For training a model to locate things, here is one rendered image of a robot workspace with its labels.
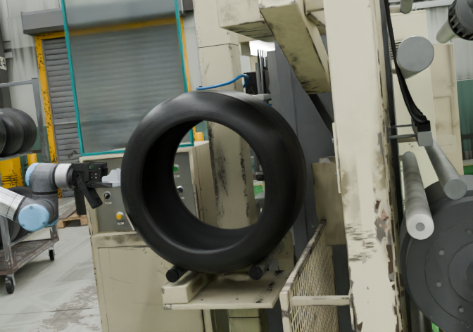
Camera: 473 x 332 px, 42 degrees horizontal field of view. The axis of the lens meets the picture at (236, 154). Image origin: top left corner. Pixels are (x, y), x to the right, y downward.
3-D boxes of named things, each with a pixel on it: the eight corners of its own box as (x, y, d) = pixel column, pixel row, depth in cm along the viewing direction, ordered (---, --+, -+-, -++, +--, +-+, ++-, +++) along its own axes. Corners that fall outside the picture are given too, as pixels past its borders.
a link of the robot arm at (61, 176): (55, 190, 213) (69, 186, 223) (67, 191, 212) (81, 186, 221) (54, 165, 212) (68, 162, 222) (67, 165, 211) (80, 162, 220)
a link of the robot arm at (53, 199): (27, 228, 213) (27, 193, 212) (35, 221, 225) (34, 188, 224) (55, 228, 214) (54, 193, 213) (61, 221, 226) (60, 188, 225)
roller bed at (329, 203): (326, 233, 236) (318, 157, 233) (364, 231, 232) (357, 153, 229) (319, 246, 217) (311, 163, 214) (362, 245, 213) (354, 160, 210)
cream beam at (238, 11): (264, 43, 219) (260, 2, 218) (334, 34, 213) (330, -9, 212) (216, 29, 161) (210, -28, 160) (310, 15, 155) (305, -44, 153)
